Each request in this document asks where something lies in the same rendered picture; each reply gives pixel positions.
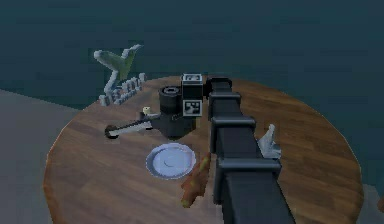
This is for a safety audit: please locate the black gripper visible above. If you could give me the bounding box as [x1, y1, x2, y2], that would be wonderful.
[104, 85, 197, 139]

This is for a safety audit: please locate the pale blue round plate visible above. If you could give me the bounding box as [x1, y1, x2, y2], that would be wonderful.
[145, 142, 197, 181]

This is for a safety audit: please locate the round brown wooden table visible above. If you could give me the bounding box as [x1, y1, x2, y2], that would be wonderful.
[42, 75, 365, 224]

